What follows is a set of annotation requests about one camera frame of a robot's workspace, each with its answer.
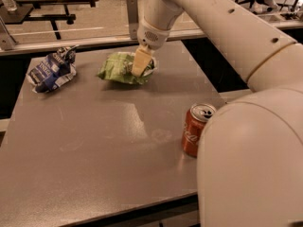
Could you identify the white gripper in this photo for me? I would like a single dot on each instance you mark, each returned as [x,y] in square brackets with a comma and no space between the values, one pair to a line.
[151,37]

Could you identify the green jalapeno chip bag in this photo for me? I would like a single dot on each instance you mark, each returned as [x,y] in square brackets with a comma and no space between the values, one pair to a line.
[118,67]

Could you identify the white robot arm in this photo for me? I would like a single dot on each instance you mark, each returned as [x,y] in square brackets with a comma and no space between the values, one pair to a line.
[250,155]

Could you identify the blue chip bag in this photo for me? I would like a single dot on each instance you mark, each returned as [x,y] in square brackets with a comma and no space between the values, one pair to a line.
[54,70]

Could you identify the red Coca-Cola can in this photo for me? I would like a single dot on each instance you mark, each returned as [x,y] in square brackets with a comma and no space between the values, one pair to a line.
[196,118]

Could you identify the black background table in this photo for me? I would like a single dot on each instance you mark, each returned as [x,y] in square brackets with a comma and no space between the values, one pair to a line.
[53,18]

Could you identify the black side table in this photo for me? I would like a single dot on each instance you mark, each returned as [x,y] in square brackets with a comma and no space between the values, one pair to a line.
[17,17]

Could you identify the middle metal glass bracket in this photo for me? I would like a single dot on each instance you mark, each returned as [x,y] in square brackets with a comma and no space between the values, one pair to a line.
[132,10]

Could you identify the metal glass bracket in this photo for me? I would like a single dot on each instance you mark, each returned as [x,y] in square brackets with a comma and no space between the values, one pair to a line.
[6,40]
[132,10]

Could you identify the left metal glass bracket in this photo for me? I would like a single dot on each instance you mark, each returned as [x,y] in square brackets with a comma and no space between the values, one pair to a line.
[6,40]

